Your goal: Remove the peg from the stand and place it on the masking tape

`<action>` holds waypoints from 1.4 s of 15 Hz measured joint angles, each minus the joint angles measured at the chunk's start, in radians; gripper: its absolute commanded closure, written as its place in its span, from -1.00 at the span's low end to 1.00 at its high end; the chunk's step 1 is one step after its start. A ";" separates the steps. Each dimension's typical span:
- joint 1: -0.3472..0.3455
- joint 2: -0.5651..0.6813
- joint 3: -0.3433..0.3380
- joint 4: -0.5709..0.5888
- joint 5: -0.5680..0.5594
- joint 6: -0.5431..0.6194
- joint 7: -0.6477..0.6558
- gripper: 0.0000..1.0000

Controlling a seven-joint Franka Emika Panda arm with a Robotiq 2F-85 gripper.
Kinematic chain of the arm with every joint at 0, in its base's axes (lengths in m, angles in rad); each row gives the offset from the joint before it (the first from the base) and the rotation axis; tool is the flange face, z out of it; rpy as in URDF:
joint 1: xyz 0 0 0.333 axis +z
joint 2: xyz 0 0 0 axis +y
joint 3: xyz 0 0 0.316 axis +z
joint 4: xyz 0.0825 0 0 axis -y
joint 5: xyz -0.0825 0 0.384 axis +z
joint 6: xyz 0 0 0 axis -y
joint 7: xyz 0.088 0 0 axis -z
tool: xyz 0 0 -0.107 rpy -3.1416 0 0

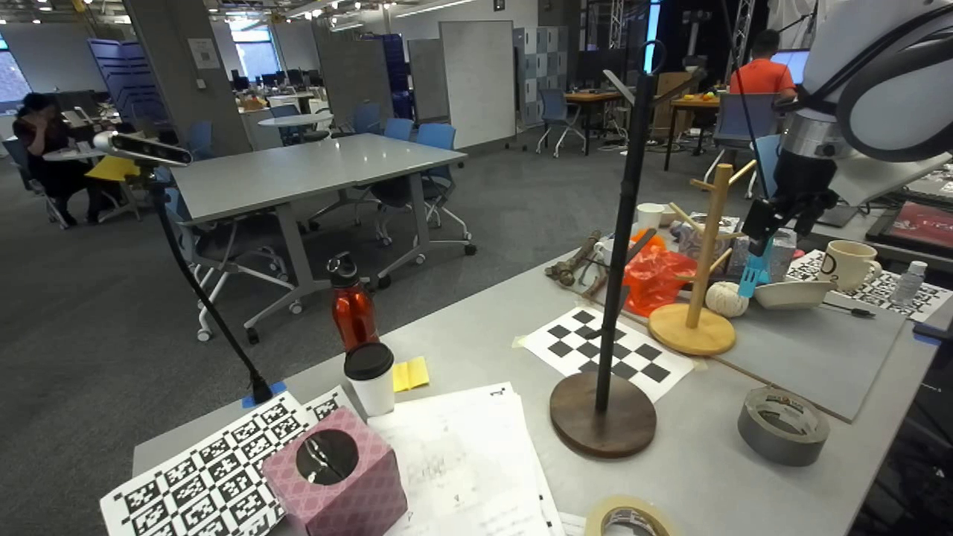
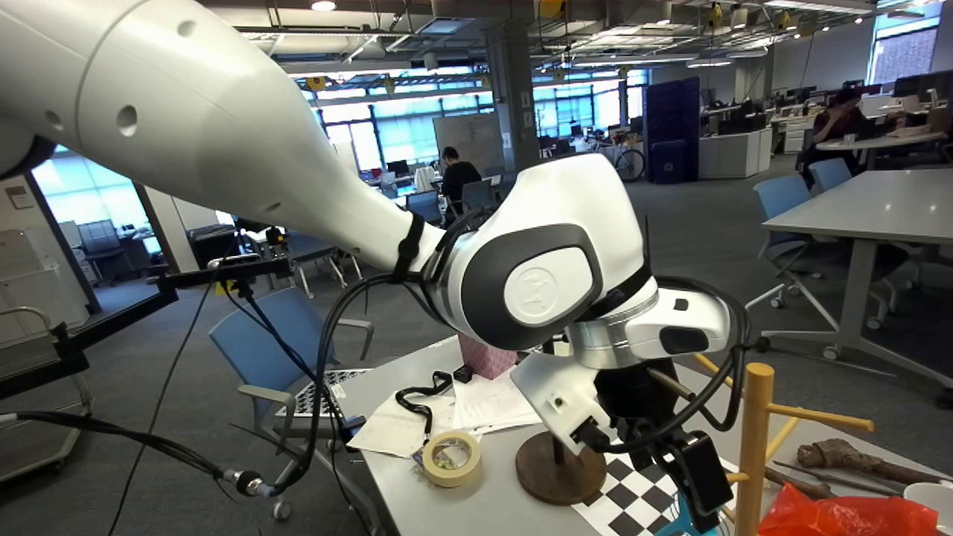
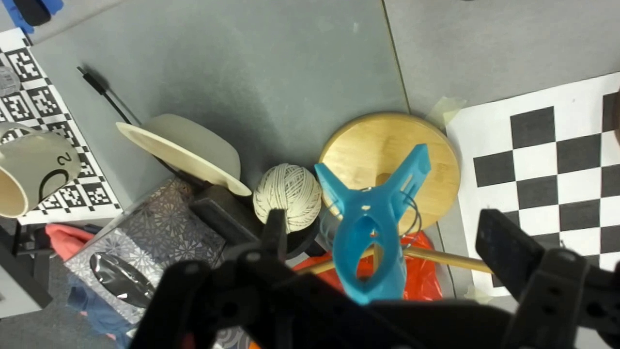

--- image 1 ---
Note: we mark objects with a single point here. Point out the red bottle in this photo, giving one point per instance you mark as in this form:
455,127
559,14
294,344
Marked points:
353,318

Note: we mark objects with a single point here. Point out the cream ceramic mug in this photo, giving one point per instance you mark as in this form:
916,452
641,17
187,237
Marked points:
851,263

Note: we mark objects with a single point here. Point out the red framed tablet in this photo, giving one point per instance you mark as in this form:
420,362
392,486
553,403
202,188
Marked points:
918,228

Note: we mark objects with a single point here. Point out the gray stereo camera bar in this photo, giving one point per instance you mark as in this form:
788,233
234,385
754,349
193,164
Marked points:
151,146

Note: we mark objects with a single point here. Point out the dark wooden base pole stand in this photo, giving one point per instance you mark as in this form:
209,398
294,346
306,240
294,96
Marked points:
604,419

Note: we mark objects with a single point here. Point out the large fiducial tag board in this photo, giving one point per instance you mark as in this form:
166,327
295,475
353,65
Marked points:
197,480

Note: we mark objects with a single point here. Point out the blue office chair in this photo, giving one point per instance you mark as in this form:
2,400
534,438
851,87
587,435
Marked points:
437,184
212,254

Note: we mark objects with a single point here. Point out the white paper sheet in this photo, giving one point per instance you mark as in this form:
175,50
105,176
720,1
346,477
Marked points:
467,467

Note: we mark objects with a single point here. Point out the orange plastic bag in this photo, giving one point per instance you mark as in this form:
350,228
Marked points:
657,282

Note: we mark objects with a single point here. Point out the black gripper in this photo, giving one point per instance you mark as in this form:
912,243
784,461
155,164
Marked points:
800,193

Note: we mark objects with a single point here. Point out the pink tissue box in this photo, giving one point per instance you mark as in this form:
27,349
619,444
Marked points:
343,496

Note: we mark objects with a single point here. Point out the white cup with black lid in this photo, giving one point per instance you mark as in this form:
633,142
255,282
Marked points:
374,389

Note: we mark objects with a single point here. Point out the black gooseneck camera stand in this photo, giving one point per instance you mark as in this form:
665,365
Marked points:
205,298

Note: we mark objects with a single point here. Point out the black white checkerboard sheet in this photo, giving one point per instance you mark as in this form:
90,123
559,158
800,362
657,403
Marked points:
635,358

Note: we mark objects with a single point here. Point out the gray shallow bowl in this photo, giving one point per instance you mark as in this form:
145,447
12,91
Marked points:
791,297

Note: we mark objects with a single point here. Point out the small fiducial tag board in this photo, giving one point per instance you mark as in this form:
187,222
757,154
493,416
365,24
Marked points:
890,294

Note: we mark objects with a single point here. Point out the light wooden mug tree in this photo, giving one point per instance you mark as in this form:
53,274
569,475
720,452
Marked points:
693,328

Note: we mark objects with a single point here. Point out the gray office table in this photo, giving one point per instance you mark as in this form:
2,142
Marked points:
300,175

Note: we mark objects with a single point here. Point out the blue clothes peg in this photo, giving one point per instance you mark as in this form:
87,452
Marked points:
754,277

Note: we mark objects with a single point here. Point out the blue tape strip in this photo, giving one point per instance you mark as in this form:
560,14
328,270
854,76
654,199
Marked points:
931,333

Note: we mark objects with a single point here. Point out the yellow sticky note pad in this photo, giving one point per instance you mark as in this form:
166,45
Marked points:
409,374

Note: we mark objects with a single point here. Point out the speckled gray box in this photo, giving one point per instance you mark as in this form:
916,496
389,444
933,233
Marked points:
784,263

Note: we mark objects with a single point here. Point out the seated person in dark clothes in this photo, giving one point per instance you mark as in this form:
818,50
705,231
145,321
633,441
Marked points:
45,137

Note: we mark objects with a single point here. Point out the white partition board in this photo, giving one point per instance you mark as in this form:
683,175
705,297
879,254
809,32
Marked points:
479,85

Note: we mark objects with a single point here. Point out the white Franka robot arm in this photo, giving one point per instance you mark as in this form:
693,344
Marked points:
894,93

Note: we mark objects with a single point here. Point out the person in orange shirt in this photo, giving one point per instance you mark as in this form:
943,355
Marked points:
764,76

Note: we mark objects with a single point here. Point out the beige masking tape roll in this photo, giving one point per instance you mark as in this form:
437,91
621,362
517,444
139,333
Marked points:
596,514

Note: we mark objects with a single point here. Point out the gray masking tape roll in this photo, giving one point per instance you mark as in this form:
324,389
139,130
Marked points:
782,431

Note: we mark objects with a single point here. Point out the small white bottle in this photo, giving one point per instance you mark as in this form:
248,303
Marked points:
909,282

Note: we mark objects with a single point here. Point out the brown wooden tool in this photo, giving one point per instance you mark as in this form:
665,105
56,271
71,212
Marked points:
577,260

